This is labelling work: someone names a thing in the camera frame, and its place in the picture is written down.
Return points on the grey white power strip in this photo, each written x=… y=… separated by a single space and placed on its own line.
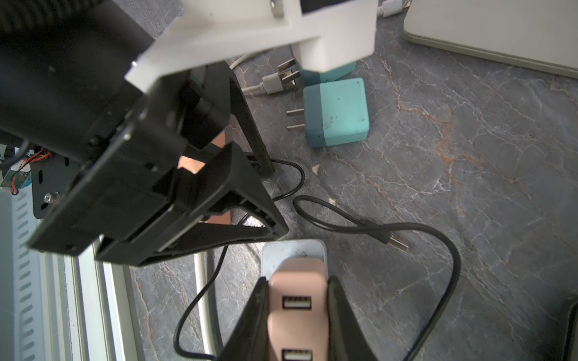
x=273 y=254

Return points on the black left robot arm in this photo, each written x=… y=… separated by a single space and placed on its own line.
x=63 y=85

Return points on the aluminium frame rail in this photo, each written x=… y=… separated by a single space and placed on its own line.
x=58 y=307

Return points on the teal charger adapter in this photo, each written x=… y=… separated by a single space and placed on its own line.
x=310 y=78
x=335 y=113

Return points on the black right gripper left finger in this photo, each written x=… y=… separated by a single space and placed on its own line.
x=249 y=340

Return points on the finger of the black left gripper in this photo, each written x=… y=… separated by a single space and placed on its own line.
x=236 y=187
x=231 y=101

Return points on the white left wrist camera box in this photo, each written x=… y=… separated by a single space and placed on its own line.
x=322 y=38

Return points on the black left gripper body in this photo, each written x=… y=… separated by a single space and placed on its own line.
x=117 y=197

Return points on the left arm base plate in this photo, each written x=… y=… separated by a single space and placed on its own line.
x=51 y=175

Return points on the orange power strip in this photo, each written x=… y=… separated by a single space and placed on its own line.
x=194 y=166

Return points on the grey Apple laptop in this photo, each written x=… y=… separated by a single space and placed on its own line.
x=539 y=35

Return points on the dark grey closed laptop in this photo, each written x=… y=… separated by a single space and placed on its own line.
x=569 y=351

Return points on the small pink plug adapter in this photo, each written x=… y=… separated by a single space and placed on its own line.
x=298 y=322

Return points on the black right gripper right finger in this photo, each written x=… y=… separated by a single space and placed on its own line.
x=346 y=340

